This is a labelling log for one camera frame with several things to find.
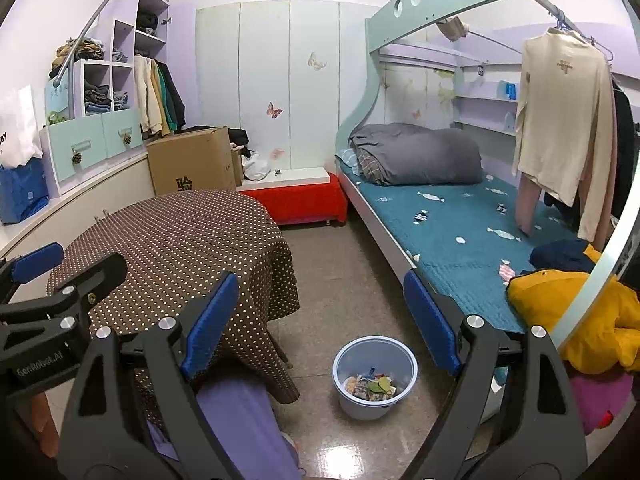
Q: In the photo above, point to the yellow jacket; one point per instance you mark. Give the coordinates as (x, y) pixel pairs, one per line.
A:
(575, 310)

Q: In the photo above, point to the navy clothing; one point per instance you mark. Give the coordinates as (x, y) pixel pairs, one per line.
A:
(565, 256)

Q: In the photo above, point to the black cloth pile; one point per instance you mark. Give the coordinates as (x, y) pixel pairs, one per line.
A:
(239, 140)

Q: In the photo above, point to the white shopping bag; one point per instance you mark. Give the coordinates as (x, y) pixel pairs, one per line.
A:
(17, 130)

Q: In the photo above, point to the large cardboard box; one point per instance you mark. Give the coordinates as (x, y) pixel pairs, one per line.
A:
(192, 160)

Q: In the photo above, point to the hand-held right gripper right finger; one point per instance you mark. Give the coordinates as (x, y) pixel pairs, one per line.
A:
(430, 320)

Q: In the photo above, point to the brown polka-dot tablecloth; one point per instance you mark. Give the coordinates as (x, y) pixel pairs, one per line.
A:
(175, 240)

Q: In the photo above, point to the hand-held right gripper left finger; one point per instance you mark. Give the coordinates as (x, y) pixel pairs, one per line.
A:
(210, 320)

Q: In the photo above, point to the dark hanging garment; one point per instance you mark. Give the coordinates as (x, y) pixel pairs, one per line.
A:
(176, 100)

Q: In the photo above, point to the cream hanging sweater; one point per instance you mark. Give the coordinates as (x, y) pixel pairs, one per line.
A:
(560, 110)

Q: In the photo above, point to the blue plaid pillow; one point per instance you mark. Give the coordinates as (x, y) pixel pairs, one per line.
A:
(347, 162)

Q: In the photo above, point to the white cubby shelf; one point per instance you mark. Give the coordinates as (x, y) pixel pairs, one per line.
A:
(125, 75)

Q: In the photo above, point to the metal table leg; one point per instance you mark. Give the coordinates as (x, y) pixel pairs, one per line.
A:
(280, 350)

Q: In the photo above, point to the person's left forearm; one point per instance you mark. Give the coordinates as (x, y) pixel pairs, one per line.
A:
(46, 425)

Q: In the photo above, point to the pink hanging garment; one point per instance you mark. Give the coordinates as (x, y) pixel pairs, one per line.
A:
(527, 200)

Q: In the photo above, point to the small blue container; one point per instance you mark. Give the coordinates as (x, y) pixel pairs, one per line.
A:
(507, 91)

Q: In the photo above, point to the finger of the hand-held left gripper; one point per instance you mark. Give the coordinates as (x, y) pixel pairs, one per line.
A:
(100, 275)
(37, 262)

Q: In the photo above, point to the dark folded clothes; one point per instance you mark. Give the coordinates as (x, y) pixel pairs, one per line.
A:
(148, 24)

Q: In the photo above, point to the bed with teal cover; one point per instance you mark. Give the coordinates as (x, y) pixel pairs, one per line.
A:
(450, 230)

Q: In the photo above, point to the cream hanging jacket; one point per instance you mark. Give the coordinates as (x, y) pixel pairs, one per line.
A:
(146, 95)

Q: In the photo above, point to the black hanging garment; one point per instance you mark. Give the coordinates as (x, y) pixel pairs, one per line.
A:
(625, 150)

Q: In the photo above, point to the metal clothes rod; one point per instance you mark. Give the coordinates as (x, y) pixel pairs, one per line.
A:
(547, 9)

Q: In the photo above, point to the pile of mixed wrappers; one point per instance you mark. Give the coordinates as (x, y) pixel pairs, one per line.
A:
(362, 389)

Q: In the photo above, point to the green hanging garment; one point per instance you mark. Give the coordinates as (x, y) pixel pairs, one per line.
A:
(166, 100)

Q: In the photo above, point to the blue bag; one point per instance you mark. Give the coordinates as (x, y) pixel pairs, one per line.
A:
(22, 195)

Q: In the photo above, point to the folded grey clothes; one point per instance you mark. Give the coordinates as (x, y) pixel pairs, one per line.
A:
(97, 100)
(121, 101)

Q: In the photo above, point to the small pink butterfly sticker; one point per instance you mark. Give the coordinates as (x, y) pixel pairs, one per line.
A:
(277, 152)

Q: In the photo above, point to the grey curved metal rail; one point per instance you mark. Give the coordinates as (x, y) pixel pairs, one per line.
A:
(115, 2)

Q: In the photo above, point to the white plastic bag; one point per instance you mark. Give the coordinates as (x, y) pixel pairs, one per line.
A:
(257, 167)

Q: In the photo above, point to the red bench with white top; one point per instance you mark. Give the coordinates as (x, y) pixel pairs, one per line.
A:
(295, 200)

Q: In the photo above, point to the lilac bed shelves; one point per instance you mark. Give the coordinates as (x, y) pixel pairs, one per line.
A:
(485, 110)

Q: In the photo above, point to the magenta cloth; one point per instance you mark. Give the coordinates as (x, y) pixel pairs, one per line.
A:
(597, 400)

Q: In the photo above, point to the purple chair seat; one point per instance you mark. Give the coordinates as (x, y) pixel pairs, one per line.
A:
(240, 425)

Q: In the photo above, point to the pale butterfly sticker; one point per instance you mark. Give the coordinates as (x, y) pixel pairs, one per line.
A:
(316, 61)

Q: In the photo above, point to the white panelled wardrobe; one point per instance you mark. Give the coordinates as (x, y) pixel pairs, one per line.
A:
(280, 85)

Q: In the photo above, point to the brown clothes pile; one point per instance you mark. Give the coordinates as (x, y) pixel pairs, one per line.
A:
(77, 55)

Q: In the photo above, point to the mint green drawer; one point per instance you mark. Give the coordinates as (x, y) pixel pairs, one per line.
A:
(122, 127)
(75, 140)

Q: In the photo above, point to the white plastic bin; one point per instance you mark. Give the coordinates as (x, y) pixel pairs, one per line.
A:
(350, 405)

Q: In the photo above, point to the grey duvet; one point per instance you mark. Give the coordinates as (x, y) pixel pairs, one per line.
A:
(420, 155)

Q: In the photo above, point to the white curved cabinet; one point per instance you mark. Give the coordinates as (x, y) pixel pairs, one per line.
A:
(75, 210)

